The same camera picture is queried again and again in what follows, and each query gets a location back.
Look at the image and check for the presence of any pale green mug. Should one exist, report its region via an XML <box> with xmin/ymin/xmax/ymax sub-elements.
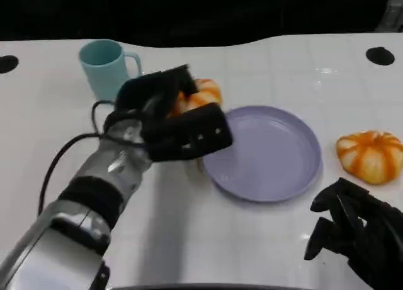
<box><xmin>78</xmin><ymin>40</ymin><xmax>142</xmax><ymax>101</ymax></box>

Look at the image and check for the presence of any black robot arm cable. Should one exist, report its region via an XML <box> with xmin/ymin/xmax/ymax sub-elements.
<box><xmin>37</xmin><ymin>99</ymin><xmax>149</xmax><ymax>217</ymax></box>

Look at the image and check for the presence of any black backdrop curtain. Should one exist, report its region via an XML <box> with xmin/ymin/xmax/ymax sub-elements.
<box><xmin>0</xmin><ymin>0</ymin><xmax>403</xmax><ymax>48</ymax></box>

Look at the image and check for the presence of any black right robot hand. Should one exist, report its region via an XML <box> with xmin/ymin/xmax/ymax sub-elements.
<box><xmin>304</xmin><ymin>177</ymin><xmax>403</xmax><ymax>287</ymax></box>

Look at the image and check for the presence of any orange and white bread roll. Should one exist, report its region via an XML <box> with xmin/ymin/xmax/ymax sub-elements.
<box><xmin>169</xmin><ymin>78</ymin><xmax>223</xmax><ymax>118</ymax></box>
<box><xmin>335</xmin><ymin>130</ymin><xmax>403</xmax><ymax>186</ymax></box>

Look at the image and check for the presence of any grey machine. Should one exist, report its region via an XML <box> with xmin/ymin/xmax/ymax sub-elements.
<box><xmin>375</xmin><ymin>0</ymin><xmax>403</xmax><ymax>31</ymax></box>

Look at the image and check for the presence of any black round table grommet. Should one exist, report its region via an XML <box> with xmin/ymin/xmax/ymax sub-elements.
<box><xmin>365</xmin><ymin>46</ymin><xmax>395</xmax><ymax>65</ymax></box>
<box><xmin>0</xmin><ymin>55</ymin><xmax>19</xmax><ymax>74</ymax></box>

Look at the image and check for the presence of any lilac plate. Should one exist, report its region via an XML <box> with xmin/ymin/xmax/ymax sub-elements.
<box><xmin>201</xmin><ymin>105</ymin><xmax>324</xmax><ymax>204</ymax></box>

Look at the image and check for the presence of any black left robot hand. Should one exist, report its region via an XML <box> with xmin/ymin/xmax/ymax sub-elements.
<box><xmin>114</xmin><ymin>64</ymin><xmax>234</xmax><ymax>162</ymax></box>

